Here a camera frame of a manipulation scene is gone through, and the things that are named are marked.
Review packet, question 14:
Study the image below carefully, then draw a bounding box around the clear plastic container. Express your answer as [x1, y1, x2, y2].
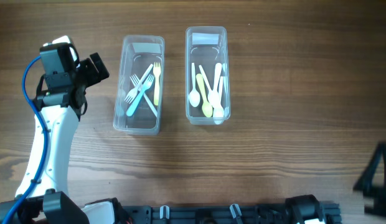
[185, 26, 231, 125]
[113, 35, 165, 135]

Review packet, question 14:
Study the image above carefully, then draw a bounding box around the clear plastic container right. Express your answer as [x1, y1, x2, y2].
[185, 26, 231, 125]

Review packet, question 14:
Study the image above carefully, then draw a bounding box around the white plastic fork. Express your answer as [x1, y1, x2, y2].
[125, 64, 153, 103]
[126, 75, 154, 116]

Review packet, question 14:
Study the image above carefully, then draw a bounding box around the white plastic spoon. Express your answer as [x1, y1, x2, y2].
[213, 77, 224, 118]
[189, 63, 200, 107]
[199, 65, 215, 107]
[209, 63, 222, 108]

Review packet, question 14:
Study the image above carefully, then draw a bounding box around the blue cable left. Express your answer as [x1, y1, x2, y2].
[1, 55, 50, 224]

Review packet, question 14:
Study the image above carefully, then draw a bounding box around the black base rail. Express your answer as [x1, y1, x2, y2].
[118, 202, 342, 224]

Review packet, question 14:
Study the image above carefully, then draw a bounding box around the yellow plastic spoon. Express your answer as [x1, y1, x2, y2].
[196, 73, 213, 118]

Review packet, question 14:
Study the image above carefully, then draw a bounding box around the beige plastic fork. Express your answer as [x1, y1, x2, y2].
[153, 62, 161, 106]

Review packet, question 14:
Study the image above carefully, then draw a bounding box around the clear plastic container left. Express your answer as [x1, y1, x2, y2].
[113, 35, 165, 135]

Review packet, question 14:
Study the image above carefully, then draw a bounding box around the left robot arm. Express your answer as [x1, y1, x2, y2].
[0, 42, 129, 223]

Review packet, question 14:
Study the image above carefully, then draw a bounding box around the clear plastic fork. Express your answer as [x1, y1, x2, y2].
[130, 74, 158, 117]

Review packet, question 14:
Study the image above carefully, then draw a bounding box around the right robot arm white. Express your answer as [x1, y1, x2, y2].
[285, 141, 386, 223]

